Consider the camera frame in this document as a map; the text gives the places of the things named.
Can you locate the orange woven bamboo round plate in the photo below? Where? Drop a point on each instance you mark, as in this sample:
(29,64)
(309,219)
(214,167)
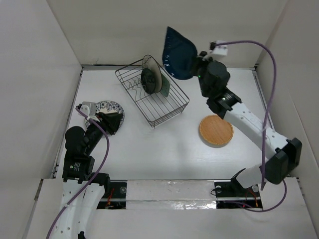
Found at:
(215,131)

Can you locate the blue white floral plate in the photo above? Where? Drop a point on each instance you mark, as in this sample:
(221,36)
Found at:
(105,107)

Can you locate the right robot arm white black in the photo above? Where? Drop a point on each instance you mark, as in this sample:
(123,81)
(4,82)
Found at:
(282,155)

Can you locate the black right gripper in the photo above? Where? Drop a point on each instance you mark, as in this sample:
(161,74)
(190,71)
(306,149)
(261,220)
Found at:
(201,59)

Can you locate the cream round plate tree drawing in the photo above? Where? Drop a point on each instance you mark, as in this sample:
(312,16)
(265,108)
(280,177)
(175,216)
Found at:
(150,63)

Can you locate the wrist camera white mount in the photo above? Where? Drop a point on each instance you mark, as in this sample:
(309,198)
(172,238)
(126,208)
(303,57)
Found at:
(87,109)
(217,52)

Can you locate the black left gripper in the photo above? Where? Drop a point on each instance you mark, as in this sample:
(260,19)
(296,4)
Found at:
(109,121)

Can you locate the dark blue leaf-shaped plate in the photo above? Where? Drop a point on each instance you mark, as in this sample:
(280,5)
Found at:
(178,55)

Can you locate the silver front rail tape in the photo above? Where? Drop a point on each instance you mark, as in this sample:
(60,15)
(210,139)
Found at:
(179,195)

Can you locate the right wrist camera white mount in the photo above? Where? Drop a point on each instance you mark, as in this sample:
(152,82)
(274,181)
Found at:
(217,52)

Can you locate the black round bowl plate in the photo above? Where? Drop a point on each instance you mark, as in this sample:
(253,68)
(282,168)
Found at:
(148,81)

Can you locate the grey wire dish rack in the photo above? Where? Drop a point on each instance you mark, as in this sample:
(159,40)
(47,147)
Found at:
(155,108)

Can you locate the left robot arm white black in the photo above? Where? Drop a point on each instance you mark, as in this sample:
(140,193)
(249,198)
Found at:
(82,187)

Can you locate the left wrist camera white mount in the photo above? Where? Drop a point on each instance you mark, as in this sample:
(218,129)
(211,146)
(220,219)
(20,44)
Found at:
(87,109)

